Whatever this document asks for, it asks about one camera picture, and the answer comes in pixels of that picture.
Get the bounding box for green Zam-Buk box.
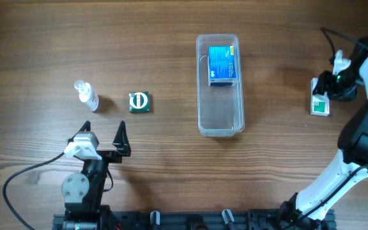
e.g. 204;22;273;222
129;91;151;114

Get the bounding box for white lotion bottle clear cap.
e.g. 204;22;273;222
74;80;99;112

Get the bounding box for blue plaster box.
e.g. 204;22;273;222
208;45;236;82

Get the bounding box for white green medicine box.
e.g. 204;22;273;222
310;78;330;116

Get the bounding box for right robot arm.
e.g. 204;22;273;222
274;36;368;229

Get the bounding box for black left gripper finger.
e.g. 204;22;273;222
112;121;132;157
68;121;91;142

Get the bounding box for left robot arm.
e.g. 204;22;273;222
52;121;131;230

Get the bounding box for clear plastic container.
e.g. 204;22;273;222
196;34;245;137

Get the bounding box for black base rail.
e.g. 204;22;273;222
52;208;338;230

